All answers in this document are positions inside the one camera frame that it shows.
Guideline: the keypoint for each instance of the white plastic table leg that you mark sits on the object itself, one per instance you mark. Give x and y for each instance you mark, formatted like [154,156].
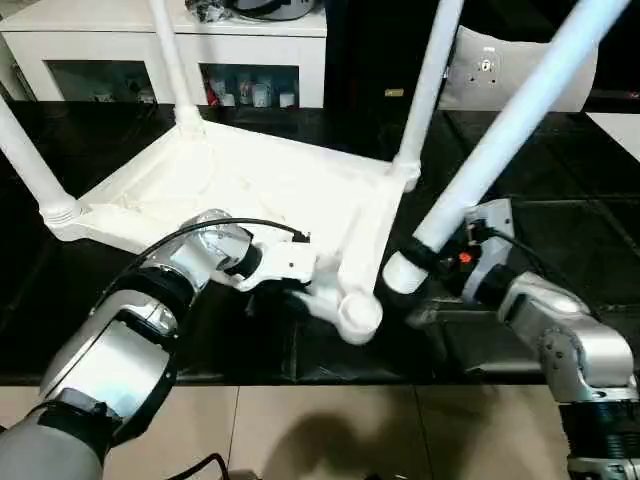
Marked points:
[425,90]
[30,150]
[500,140]
[172,60]

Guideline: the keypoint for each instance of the white plastic table top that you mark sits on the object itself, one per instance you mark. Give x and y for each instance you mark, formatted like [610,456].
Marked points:
[225,170]

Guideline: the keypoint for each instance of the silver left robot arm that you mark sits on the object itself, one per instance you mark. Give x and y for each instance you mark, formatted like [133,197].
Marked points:
[110,350]

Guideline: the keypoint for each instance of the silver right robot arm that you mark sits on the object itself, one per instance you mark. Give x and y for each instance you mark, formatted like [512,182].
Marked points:
[575,340]

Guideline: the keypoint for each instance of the black mat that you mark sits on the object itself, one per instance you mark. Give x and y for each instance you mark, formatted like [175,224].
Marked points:
[550,165]

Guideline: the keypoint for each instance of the grey pillow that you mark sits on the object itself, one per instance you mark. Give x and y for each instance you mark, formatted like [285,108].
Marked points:
[500,75]

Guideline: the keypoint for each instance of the white flat board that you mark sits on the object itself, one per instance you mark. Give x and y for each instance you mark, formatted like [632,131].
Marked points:
[620,130]

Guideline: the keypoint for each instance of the black cabinet with gold label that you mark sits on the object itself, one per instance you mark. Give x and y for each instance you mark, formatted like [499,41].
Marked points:
[380,50]

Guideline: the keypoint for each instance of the crumpled patterned bag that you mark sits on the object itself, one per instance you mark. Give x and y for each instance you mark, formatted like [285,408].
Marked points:
[207,10]

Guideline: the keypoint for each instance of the white sideboard with glass doors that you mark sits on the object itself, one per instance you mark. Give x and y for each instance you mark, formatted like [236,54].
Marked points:
[75,45]

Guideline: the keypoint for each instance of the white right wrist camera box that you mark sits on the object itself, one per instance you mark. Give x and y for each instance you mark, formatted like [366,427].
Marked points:
[492,235]

